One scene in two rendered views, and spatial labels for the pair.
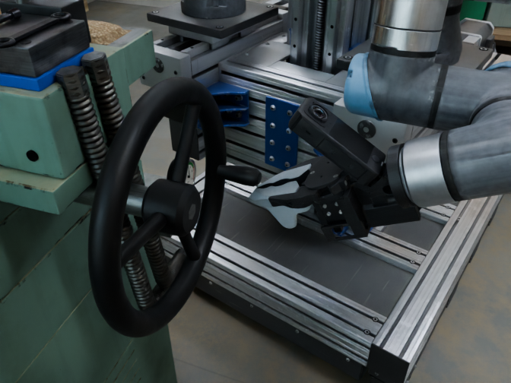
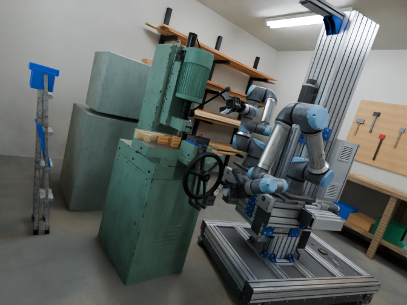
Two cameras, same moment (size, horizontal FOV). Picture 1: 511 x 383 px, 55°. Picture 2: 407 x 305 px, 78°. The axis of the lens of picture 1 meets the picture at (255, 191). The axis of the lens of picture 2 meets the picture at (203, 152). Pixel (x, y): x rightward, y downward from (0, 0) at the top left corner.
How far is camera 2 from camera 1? 0.96 m
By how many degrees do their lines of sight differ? 38
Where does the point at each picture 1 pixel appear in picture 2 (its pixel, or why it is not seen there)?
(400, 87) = (256, 173)
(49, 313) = (172, 192)
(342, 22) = not seen: hidden behind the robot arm
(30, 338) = (166, 193)
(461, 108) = not seen: hidden behind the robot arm
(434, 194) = (248, 188)
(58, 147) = (192, 154)
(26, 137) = (189, 152)
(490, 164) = (256, 183)
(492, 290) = not seen: outside the picture
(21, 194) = (183, 160)
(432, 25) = (265, 163)
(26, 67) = (195, 141)
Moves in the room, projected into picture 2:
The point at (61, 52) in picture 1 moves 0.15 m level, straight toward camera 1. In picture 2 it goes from (201, 142) to (195, 144)
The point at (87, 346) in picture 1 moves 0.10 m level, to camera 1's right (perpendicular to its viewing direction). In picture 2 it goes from (173, 210) to (185, 218)
